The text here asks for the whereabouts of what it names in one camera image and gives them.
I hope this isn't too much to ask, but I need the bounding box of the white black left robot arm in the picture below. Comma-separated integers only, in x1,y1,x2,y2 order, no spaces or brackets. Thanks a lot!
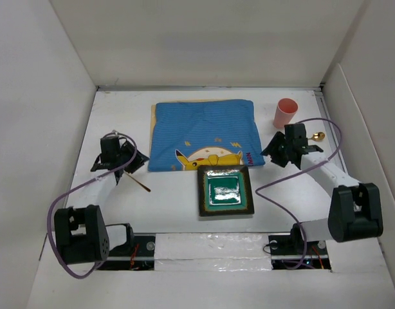
48,131,149,268

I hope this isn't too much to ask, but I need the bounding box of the blue pikachu cloth napkin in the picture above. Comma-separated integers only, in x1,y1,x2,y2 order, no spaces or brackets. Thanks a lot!
148,99,265,172

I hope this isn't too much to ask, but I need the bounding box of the pink plastic cup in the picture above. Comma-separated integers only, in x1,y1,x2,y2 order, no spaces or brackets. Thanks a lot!
273,98,299,129

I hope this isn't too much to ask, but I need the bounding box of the gold fork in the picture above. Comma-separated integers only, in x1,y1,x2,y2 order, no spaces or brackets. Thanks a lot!
125,173,151,192

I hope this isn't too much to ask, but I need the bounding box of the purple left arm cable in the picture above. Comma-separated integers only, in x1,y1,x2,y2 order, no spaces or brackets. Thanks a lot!
46,130,138,279

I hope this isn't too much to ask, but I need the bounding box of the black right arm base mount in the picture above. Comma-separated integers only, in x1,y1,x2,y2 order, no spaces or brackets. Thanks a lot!
262,223,331,270

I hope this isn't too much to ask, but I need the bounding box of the gold spoon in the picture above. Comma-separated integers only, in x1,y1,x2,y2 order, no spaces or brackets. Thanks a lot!
308,132,326,142

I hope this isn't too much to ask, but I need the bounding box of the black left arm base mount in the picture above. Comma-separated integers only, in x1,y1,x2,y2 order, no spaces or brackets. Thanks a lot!
97,223,156,271

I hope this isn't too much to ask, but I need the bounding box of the square green black plate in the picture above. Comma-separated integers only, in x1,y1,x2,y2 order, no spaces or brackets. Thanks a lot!
197,165,255,217

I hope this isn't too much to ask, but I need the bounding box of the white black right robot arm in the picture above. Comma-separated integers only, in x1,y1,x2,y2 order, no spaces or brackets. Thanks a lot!
261,124,383,254

